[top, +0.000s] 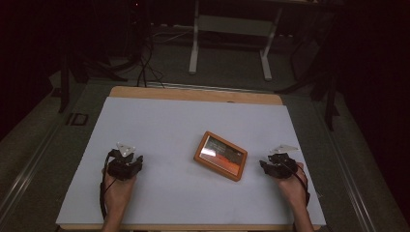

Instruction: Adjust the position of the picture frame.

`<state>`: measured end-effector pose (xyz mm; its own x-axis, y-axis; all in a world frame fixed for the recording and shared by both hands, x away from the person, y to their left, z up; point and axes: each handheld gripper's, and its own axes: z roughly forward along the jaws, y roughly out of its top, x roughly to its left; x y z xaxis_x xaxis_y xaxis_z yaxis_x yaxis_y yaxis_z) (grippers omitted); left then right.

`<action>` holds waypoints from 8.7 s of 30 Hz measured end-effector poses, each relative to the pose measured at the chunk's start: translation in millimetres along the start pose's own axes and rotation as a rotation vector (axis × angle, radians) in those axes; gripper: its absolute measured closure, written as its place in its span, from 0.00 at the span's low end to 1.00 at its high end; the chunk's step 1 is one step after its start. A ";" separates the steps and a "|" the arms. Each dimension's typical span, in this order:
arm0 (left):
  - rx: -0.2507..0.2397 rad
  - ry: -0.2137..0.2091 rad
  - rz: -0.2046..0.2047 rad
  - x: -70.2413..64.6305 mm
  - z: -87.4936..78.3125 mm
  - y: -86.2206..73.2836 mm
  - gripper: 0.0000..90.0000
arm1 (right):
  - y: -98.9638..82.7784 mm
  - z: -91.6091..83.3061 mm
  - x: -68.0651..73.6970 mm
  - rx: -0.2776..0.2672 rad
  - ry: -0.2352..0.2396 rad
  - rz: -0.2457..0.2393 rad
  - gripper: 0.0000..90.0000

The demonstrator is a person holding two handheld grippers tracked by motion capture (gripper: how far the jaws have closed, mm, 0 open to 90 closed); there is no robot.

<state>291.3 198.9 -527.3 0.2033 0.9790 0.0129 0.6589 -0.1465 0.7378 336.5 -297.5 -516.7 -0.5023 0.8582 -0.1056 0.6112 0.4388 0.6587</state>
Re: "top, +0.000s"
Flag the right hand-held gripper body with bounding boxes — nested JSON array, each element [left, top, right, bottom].
[[264, 144, 301, 180]]

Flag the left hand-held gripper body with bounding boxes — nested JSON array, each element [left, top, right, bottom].
[[105, 141, 145, 182]]

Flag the wooden picture frame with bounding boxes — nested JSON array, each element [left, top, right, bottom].
[[192, 130, 249, 183]]

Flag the person's left hand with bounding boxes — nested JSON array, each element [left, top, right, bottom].
[[102, 167, 138, 211]]

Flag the person's right hand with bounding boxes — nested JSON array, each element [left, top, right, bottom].
[[274, 161, 309, 208]]

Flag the dark floor socket plate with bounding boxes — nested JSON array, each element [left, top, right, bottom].
[[65, 112, 90, 127]]

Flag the black metal stand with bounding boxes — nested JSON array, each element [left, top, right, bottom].
[[57, 47, 130, 114], [276, 13, 342, 132]]

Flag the white metal stand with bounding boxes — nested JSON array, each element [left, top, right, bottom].
[[188, 0, 284, 82]]

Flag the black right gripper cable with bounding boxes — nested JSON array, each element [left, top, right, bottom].
[[282, 163, 311, 207]]

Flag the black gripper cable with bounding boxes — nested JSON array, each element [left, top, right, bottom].
[[99, 154, 118, 222], [282, 163, 311, 207]]

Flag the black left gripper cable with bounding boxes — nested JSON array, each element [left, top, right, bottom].
[[99, 154, 118, 222]]

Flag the metal floor rail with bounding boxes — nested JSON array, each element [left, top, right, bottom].
[[310, 101, 380, 232], [0, 120, 64, 223]]

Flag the black floor cables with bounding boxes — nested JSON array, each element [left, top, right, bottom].
[[135, 38, 166, 89]]

